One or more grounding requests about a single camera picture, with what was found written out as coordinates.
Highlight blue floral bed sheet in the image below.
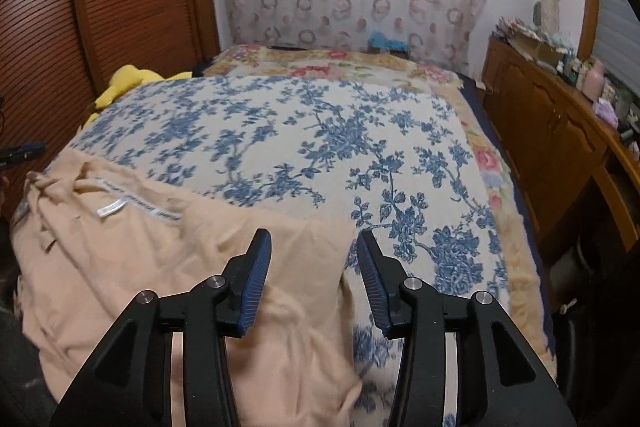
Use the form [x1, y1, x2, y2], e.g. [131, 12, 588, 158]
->
[65, 76, 511, 427]

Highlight grey waste bin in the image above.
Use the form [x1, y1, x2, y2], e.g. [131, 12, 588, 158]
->
[550, 247, 601, 308]

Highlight wooden louvered wardrobe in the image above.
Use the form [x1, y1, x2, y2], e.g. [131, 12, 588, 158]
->
[0, 0, 221, 223]

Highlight peach printed t-shirt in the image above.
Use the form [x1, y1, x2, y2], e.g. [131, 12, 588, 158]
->
[10, 152, 363, 427]

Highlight purple pouch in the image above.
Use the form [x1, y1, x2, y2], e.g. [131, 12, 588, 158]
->
[592, 99, 620, 128]

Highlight cardboard box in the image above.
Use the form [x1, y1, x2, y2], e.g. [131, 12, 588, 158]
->
[510, 29, 566, 64]

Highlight blue tissue pack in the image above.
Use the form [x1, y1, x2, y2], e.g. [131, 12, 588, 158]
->
[367, 32, 408, 52]

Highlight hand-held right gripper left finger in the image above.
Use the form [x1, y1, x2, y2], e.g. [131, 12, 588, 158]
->
[55, 228, 273, 427]

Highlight grey window blind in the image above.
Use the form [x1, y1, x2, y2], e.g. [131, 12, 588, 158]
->
[597, 0, 640, 75]

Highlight pink bottle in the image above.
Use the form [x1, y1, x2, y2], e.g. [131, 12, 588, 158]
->
[582, 58, 606, 100]

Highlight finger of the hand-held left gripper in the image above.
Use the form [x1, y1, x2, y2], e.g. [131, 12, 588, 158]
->
[0, 142, 47, 168]

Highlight yellow plush toy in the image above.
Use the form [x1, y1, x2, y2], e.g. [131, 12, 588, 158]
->
[82, 64, 193, 128]

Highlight dark blue mattress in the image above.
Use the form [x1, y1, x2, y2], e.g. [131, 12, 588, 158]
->
[452, 72, 558, 388]

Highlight wooden sideboard cabinet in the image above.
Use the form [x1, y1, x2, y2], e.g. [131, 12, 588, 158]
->
[480, 34, 640, 258]

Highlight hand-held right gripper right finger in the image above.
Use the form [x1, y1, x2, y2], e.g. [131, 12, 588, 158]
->
[356, 231, 578, 427]

